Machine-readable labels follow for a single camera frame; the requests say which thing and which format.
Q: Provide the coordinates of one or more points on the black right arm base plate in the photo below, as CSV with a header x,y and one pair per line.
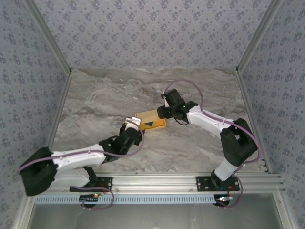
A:
x,y
202,184

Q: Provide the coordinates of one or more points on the small black controller board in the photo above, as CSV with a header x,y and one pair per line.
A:
x,y
89,198
222,200

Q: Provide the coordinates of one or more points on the aluminium corner post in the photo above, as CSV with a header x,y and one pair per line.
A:
x,y
258,35
51,40

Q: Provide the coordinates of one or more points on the aluminium side rail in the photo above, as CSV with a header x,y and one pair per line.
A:
x,y
58,109

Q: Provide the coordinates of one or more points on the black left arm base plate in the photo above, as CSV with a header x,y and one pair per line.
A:
x,y
107,184

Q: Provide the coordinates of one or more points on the grey metal panel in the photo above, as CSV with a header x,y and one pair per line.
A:
x,y
155,217

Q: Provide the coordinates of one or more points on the yellow paper box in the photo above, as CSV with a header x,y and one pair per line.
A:
x,y
149,115

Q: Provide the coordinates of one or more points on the long grooved aluminium rail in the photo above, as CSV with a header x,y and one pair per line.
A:
x,y
155,182

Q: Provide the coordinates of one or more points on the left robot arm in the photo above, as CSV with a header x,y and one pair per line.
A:
x,y
76,157

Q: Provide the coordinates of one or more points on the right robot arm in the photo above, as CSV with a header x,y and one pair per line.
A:
x,y
205,119

